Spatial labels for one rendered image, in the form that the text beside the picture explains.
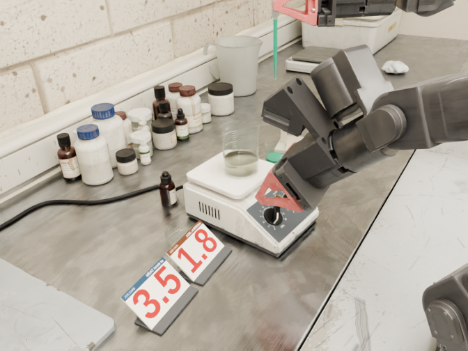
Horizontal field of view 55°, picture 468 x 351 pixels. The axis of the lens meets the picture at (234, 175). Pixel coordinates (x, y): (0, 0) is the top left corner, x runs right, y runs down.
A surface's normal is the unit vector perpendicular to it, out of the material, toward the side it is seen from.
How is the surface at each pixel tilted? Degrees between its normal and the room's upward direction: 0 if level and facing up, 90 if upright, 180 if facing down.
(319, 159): 95
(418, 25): 90
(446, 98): 81
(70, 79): 90
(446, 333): 90
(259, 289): 0
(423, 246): 0
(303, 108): 50
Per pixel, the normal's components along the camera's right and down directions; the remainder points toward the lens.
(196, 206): -0.62, 0.42
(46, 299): -0.04, -0.86
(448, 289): -0.85, 0.30
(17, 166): 0.85, 0.24
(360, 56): 0.36, -0.28
